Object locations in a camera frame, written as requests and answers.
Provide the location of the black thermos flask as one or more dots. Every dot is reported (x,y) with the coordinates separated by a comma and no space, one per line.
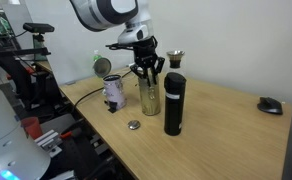
(174,106)

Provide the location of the black metal frame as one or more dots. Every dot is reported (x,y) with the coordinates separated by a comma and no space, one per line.
(16,51)

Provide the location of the clear glass cup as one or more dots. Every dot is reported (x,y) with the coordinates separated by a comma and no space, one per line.
(149,105)

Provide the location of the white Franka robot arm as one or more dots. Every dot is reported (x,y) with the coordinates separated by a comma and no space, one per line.
(96,13)

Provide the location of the black stereo camera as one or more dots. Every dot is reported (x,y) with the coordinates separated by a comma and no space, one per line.
(38,28)

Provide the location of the aluminium extrusion bracket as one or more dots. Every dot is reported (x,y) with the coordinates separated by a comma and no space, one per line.
(47,141)

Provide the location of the camera stand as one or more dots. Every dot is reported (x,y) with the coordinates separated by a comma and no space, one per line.
(39,41)

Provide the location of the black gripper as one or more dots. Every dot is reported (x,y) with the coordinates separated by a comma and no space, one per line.
(145,51)

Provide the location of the glass carafe with funnel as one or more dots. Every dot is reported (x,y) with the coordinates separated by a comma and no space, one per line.
(175,58)

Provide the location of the small round silver cap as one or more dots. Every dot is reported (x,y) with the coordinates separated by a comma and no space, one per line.
(134,125)

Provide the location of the black computer mouse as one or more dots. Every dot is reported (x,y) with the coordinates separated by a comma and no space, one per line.
(269,106)

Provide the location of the red plastic cup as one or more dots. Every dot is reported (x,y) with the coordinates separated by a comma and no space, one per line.
(32,128)

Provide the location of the large green drink bottle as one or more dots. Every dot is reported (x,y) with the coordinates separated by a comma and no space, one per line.
(96,56)

